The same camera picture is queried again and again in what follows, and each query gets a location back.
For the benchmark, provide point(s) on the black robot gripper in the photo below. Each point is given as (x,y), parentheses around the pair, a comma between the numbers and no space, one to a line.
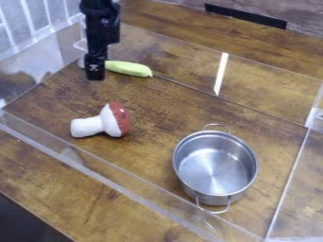
(102,33)

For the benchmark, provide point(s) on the black strip on table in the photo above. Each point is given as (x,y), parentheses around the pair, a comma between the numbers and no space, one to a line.
(246,16)

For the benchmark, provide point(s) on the clear acrylic triangular bracket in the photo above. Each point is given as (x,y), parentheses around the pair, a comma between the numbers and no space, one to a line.
(80,45)

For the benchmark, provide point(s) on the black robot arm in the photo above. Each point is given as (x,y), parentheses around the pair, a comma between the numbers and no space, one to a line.
(97,4)

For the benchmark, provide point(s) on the small stainless steel pot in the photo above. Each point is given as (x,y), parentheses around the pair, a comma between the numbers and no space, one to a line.
(216,167)

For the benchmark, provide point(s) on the red and white toy mushroom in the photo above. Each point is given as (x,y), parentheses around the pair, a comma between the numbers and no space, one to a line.
(112,121)

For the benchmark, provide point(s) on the green handled metal spoon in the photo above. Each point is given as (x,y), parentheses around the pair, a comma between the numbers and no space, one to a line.
(124,67)

